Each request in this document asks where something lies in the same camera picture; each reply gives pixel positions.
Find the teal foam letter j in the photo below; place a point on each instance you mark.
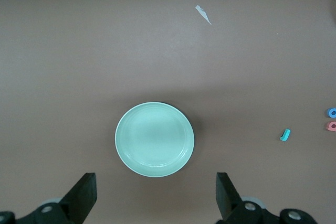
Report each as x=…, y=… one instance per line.
x=285, y=134

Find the white paper scrap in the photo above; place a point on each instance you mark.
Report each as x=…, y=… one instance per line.
x=203, y=14

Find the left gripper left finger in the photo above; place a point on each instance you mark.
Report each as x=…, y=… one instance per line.
x=78, y=197

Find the pale green plate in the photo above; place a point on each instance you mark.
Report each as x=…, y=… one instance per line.
x=155, y=140

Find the blue foam letter o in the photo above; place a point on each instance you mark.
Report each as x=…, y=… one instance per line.
x=329, y=112

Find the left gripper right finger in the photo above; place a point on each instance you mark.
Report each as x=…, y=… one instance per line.
x=228, y=197

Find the pink foam letter p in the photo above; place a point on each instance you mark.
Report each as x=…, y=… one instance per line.
x=329, y=126

